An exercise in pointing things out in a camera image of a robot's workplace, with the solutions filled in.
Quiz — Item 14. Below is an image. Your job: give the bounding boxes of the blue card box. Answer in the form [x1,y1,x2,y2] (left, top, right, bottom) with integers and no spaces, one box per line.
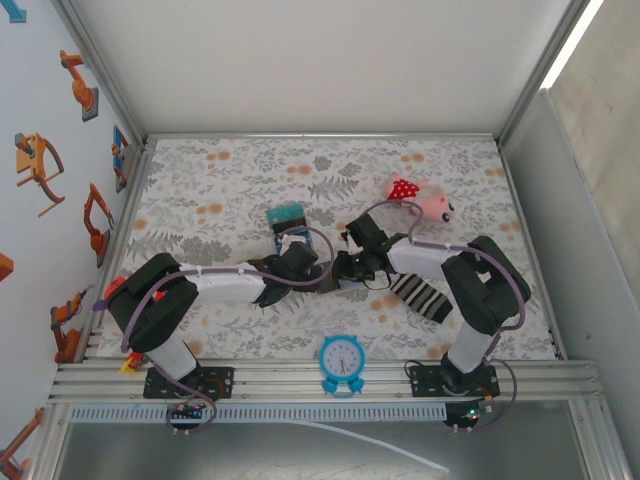
[265,202,316,251]

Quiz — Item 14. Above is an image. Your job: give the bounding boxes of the black credit card stack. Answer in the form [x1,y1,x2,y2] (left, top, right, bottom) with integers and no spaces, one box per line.
[273,215,307,234]

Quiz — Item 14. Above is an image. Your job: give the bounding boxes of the teal credit card stack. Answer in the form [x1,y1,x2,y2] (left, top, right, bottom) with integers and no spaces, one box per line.
[266,203,305,224]

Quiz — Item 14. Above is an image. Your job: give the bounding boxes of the black white striped sock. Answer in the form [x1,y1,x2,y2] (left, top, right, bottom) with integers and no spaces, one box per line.
[389,272,455,325]

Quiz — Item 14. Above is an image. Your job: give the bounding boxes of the blue alarm clock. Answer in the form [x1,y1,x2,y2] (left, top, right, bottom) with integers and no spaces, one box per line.
[318,335,367,399]

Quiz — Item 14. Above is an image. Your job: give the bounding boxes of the pink plush toy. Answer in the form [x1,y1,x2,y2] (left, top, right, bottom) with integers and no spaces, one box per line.
[383,172,457,224]

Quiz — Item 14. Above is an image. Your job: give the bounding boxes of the floral tablecloth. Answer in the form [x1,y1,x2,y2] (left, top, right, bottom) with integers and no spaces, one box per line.
[97,137,559,361]

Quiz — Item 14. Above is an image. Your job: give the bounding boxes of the white plastic strip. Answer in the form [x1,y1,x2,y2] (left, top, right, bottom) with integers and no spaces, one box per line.
[294,419,450,474]

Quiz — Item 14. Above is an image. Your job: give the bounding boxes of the small yellow toy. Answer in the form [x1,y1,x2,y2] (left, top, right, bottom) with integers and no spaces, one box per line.
[118,352,144,376]

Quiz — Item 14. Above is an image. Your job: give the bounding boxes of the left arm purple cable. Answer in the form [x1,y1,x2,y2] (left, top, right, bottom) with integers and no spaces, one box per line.
[121,227,335,437]

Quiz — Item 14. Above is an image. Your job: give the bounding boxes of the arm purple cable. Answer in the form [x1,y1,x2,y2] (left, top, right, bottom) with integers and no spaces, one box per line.
[121,227,335,437]
[344,199,532,434]

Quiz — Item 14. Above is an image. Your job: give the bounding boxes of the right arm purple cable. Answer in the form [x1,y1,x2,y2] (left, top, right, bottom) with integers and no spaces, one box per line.
[344,199,532,434]

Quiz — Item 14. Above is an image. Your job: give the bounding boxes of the wide aluminium base rail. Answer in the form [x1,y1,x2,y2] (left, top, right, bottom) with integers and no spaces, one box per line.
[47,358,609,405]

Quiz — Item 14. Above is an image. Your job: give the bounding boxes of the aluminium frame rail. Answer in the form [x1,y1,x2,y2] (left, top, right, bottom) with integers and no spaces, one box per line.
[74,142,156,364]
[143,131,504,146]

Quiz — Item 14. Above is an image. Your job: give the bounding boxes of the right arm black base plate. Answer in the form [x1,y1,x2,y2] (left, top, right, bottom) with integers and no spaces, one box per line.
[409,364,500,399]

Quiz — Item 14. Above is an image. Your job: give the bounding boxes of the white slotted cable duct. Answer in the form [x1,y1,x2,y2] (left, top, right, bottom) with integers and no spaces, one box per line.
[67,403,448,422]

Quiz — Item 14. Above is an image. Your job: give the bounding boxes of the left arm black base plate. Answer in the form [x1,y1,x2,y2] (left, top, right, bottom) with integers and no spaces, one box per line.
[143,366,235,400]

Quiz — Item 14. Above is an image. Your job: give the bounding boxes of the blue orange machine wall sticker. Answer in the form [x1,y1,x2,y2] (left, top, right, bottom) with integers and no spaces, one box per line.
[110,125,130,194]

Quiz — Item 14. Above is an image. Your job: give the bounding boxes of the aluminium frame post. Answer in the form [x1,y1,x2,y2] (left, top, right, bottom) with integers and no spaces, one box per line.
[497,0,594,149]
[52,0,151,146]

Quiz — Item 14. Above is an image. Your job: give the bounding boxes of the orange gripper wall sticker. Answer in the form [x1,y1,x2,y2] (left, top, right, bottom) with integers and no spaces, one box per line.
[13,132,66,218]

